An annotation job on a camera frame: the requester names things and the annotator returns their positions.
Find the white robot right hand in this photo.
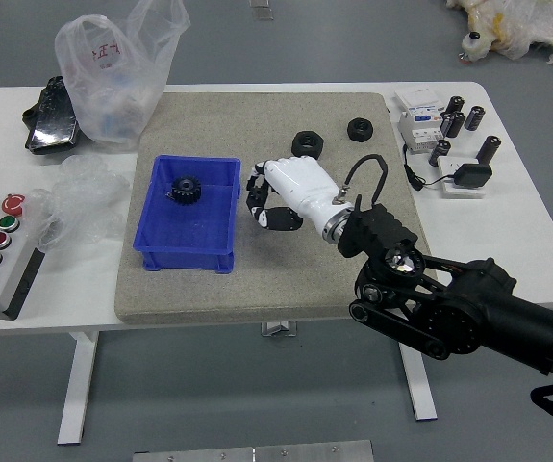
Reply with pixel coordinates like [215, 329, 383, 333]
[242, 157, 356, 234]

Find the big black gear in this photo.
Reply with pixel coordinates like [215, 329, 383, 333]
[168, 175, 204, 207]

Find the big black hex nut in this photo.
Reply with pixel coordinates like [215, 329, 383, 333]
[290, 130, 325, 159]

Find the small black round nut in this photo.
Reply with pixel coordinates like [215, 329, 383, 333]
[346, 117, 375, 142]

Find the blue plastic box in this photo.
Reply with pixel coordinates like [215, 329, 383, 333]
[132, 154, 241, 274]

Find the grey-brown foam mat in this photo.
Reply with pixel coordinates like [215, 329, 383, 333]
[113, 91, 441, 324]

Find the white power socket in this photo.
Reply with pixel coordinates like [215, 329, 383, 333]
[438, 155, 489, 199]

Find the small metal floor plate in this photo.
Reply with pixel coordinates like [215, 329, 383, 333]
[249, 0, 276, 21]

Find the white plastic bag red print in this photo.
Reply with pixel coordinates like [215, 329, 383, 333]
[54, 0, 191, 154]

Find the clear crumpled plastic bag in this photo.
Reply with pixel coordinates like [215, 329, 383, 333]
[28, 154, 133, 252]

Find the white table leg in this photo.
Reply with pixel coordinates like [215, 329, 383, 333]
[397, 336, 439, 423]
[57, 330, 99, 445]

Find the black plastic package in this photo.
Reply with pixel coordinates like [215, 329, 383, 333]
[21, 75, 83, 156]

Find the plastic-wrapped plush toy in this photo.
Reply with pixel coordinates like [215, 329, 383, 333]
[446, 0, 553, 77]

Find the black adapter cord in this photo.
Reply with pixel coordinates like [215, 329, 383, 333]
[402, 143, 458, 192]

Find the white circuit breaker blue switch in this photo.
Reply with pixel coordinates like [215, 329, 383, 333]
[396, 106, 444, 156]

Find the metal bracket under table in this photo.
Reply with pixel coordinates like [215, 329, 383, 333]
[261, 321, 298, 337]

